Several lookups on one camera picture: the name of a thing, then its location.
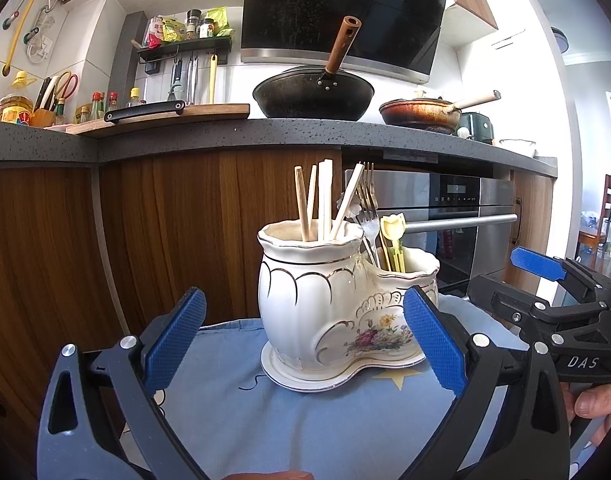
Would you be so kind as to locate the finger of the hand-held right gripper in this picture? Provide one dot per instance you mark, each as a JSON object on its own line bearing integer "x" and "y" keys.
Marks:
{"x": 535, "y": 262}
{"x": 505, "y": 300}

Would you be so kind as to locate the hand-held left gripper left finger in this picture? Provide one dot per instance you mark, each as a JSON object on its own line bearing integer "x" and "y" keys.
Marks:
{"x": 178, "y": 337}

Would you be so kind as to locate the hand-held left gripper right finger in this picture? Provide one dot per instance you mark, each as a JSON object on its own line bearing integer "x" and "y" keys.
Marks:
{"x": 435, "y": 342}

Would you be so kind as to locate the white floral ceramic utensil holder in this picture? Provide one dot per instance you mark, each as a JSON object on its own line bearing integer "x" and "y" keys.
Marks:
{"x": 295, "y": 310}

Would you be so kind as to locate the yellow tulip plastic fork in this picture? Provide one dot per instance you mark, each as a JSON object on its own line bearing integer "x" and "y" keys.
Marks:
{"x": 393, "y": 227}

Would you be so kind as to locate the silver fork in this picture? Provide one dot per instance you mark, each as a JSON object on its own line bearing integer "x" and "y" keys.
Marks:
{"x": 371, "y": 225}

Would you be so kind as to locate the silver flower-shaped spoon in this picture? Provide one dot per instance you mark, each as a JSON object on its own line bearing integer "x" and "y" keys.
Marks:
{"x": 353, "y": 210}

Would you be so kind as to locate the gold fork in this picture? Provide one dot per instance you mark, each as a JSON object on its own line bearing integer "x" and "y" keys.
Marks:
{"x": 369, "y": 185}

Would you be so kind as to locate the person's right hand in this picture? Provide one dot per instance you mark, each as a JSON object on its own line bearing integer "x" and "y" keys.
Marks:
{"x": 593, "y": 402}

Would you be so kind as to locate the wooden cabinet door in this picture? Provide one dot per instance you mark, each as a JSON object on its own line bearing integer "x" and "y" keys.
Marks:
{"x": 523, "y": 230}
{"x": 185, "y": 235}
{"x": 35, "y": 260}

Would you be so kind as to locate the wooden chair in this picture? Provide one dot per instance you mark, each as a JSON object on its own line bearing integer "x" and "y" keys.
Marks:
{"x": 608, "y": 210}

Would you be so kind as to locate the blue cartoon printed cloth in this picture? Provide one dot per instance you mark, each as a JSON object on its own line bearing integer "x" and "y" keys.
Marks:
{"x": 235, "y": 410}

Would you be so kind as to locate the stainless steel built-in oven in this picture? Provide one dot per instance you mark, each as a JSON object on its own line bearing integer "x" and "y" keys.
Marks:
{"x": 460, "y": 195}

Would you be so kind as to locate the white pot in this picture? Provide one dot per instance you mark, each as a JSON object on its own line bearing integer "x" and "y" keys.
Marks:
{"x": 518, "y": 147}

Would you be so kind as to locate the white ceramic saucer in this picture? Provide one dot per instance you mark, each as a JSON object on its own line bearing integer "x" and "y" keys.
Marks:
{"x": 305, "y": 384}

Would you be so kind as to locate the green kitchen appliance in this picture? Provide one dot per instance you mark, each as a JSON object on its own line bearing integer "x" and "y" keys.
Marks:
{"x": 478, "y": 127}

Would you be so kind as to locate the brown frying pan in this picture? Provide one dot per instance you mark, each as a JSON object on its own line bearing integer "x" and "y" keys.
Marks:
{"x": 415, "y": 112}

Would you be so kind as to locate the grey speckled countertop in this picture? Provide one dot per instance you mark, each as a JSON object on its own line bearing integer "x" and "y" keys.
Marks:
{"x": 210, "y": 135}

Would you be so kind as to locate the dark ceiling lamp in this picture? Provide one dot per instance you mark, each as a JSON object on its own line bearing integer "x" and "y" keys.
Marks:
{"x": 560, "y": 40}

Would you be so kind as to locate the wooden cutting board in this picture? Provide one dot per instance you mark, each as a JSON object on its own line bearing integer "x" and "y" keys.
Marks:
{"x": 210, "y": 110}

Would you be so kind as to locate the small seasoning bottle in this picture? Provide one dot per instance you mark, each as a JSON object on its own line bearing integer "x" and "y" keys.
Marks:
{"x": 83, "y": 114}

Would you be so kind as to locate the yellow-capped clear bottle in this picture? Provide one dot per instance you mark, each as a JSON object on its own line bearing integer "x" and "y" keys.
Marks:
{"x": 135, "y": 97}

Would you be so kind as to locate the red-capped sauce bottle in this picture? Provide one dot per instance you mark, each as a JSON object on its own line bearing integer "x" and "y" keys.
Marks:
{"x": 96, "y": 106}
{"x": 112, "y": 102}

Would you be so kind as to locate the hanging metal kitchen tool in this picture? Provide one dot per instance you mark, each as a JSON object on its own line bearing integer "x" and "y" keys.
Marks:
{"x": 175, "y": 80}
{"x": 193, "y": 80}

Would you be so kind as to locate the yellow hanging spatula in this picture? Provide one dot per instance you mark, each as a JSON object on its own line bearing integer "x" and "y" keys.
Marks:
{"x": 213, "y": 80}

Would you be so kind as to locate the black wok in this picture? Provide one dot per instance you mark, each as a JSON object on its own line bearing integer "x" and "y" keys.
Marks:
{"x": 310, "y": 100}

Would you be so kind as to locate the yellow cooking oil bottle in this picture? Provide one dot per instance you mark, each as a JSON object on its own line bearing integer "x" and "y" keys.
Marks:
{"x": 12, "y": 110}

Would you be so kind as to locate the red snack packet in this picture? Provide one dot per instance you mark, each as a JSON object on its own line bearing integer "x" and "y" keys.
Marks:
{"x": 154, "y": 32}

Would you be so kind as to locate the yellow-green snack packet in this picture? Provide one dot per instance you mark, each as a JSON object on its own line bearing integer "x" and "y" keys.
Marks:
{"x": 175, "y": 30}

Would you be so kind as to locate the small spice jar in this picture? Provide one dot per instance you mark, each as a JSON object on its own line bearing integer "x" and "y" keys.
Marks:
{"x": 207, "y": 29}

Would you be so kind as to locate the black-lidded spice jar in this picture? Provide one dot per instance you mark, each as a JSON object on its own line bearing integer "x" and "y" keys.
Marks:
{"x": 194, "y": 25}

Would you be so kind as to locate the green snack packet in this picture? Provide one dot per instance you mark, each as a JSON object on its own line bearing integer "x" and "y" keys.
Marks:
{"x": 220, "y": 20}

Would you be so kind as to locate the black range hood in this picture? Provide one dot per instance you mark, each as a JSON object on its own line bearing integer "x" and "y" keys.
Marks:
{"x": 335, "y": 5}

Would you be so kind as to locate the black wall shelf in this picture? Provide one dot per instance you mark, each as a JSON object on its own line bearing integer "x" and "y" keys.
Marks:
{"x": 185, "y": 47}

